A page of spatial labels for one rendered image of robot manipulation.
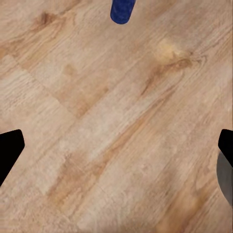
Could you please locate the can of soda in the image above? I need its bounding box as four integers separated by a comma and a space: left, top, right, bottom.
110, 0, 136, 24

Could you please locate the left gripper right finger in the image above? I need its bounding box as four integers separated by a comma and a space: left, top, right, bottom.
218, 129, 233, 167

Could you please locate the trash can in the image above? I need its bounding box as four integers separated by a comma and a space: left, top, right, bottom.
216, 150, 233, 206

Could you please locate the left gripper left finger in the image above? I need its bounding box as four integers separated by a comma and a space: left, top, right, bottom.
0, 129, 25, 186

